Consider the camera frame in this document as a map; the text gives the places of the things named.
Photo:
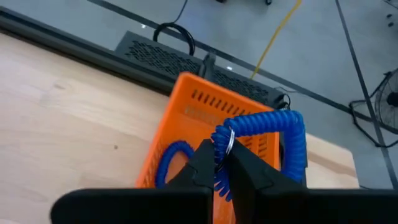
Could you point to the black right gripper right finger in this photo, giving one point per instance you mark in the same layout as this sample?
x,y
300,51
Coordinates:
x,y
311,208

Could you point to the orange slotted plastic basket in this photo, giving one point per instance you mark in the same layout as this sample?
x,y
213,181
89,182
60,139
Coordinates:
x,y
199,115

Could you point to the black perforated metal box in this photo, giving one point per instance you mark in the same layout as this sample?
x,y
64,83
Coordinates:
x,y
161,59

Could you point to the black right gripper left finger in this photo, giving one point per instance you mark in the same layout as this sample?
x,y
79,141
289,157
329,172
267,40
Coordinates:
x,y
140,208

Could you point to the black floor fan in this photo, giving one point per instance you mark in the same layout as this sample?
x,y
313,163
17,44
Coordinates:
x,y
388,99

